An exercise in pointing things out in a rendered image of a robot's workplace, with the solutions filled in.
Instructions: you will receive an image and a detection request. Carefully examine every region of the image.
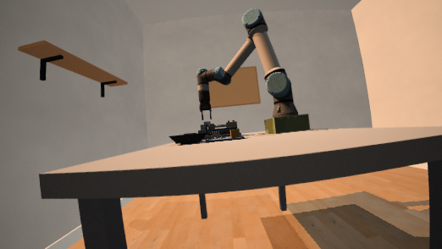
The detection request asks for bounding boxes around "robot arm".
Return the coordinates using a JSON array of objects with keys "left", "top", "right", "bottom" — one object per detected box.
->
[{"left": 197, "top": 8, "right": 298, "bottom": 118}]

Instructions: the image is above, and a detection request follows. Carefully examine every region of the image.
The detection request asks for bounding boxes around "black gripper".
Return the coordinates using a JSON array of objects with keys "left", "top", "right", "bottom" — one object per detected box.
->
[{"left": 198, "top": 84, "right": 212, "bottom": 119}]

